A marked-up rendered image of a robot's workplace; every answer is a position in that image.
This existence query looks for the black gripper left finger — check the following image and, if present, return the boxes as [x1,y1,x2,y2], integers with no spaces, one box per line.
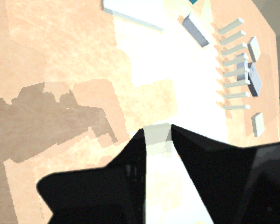
[36,128,147,224]

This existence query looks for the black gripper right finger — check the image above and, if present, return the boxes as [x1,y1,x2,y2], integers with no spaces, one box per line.
[170,124,280,224]

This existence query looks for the teal rectangular block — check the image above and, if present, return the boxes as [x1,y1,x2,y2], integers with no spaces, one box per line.
[189,0,197,5]

